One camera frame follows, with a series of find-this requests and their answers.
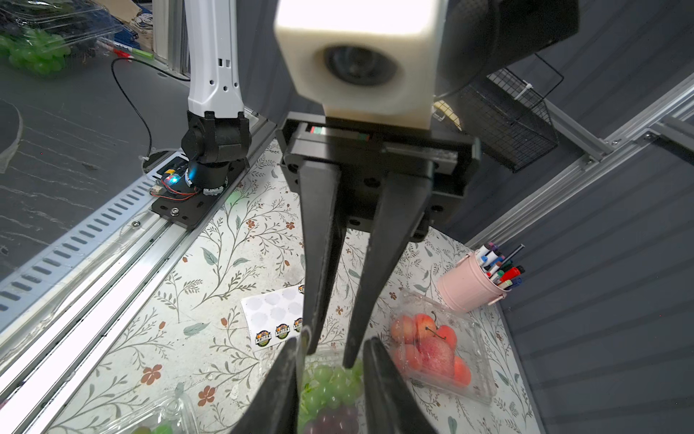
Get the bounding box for black wire wall basket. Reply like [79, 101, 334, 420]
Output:
[437, 68, 560, 173]

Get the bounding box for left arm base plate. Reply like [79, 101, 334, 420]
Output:
[149, 152, 248, 231]

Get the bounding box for clear box red fruit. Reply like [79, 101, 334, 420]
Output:
[387, 293, 496, 405]

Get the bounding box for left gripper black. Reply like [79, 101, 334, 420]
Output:
[276, 112, 482, 368]

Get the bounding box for yellow sticky notes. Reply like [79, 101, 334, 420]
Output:
[433, 101, 463, 131]

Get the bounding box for clear box green black grapes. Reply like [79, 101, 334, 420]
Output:
[101, 392, 199, 434]

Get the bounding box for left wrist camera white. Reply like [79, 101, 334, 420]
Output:
[274, 1, 447, 129]

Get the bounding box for pink pen cup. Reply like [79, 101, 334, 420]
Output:
[436, 242, 526, 312]

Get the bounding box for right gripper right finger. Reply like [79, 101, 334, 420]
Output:
[363, 337, 437, 434]

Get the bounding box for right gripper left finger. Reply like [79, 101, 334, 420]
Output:
[231, 338, 299, 434]

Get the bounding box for clear box mixed grapes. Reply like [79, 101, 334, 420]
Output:
[296, 348, 367, 433]

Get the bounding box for white sticker sheet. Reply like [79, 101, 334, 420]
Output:
[241, 285, 304, 351]

